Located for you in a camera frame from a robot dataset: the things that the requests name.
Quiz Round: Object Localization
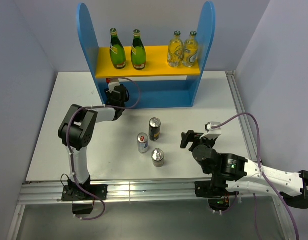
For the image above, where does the black yellow tonic can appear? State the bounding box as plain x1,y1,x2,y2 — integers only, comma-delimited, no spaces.
149,117,161,141
151,148,164,168

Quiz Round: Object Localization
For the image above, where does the green glass bottle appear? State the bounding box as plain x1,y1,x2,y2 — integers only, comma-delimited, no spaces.
109,28,126,69
131,29,146,70

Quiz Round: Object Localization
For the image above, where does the blue silver energy can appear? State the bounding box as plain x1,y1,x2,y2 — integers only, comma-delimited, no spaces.
137,132,148,154

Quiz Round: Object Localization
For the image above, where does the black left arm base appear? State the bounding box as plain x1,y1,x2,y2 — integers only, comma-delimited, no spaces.
61,182,107,215

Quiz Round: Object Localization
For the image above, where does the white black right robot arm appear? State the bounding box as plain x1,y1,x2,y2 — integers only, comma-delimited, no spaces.
180,130,308,209

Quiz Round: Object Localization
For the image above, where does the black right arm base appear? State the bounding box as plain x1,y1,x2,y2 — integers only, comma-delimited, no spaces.
194,180,237,199

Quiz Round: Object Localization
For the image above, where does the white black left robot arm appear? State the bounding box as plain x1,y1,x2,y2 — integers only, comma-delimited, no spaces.
58,79,129,200

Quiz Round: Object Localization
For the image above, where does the blue and yellow shelf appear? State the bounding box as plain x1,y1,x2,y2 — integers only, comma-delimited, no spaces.
76,1,215,109

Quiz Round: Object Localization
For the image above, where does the clear yellow glass bottle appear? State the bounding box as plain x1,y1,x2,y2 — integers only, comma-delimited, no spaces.
182,31,198,67
167,30,183,68

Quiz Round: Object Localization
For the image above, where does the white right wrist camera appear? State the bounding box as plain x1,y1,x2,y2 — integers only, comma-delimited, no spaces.
200,122,221,140

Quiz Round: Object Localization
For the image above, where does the aluminium rail frame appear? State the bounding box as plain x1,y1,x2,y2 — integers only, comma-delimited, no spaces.
7,70,294,240

